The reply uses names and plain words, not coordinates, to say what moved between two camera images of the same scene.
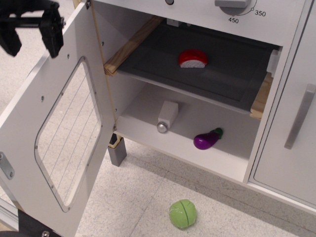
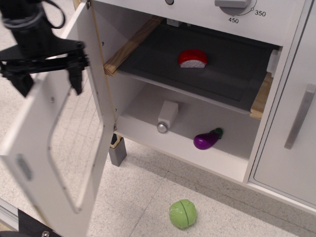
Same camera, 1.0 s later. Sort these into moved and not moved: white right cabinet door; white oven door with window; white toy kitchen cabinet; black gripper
Moved: black gripper
Not moved: white toy kitchen cabinet; white right cabinet door; white oven door with window
